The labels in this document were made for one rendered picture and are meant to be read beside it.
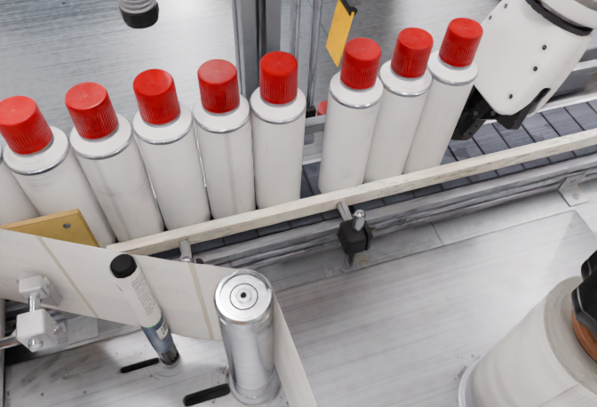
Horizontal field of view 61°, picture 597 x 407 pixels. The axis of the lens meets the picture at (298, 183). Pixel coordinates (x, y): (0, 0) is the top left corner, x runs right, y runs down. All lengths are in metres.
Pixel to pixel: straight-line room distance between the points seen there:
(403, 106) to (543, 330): 0.24
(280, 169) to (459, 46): 0.20
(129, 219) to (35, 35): 0.51
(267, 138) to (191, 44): 0.44
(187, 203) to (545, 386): 0.34
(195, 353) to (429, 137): 0.33
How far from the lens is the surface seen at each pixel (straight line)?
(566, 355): 0.36
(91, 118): 0.43
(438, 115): 0.54
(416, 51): 0.47
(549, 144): 0.68
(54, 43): 0.94
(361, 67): 0.45
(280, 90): 0.44
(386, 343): 0.52
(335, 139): 0.51
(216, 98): 0.43
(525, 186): 0.70
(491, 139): 0.71
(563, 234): 0.65
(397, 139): 0.54
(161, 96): 0.42
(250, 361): 0.39
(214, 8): 0.96
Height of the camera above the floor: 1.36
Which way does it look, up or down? 53 degrees down
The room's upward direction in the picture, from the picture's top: 4 degrees clockwise
